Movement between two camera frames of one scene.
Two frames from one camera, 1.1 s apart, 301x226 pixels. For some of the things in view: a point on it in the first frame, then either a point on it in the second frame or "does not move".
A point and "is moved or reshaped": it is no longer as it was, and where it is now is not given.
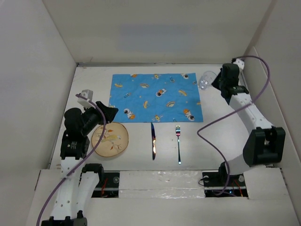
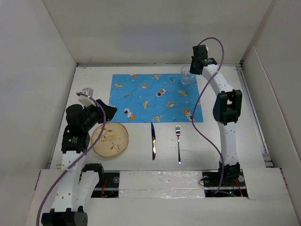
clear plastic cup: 206,80 is moved or reshaped
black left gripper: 109,112 does not move
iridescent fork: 178,133 does not move
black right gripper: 215,83 → 193,70
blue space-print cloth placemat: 150,98 does not move
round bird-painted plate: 114,142 does not move
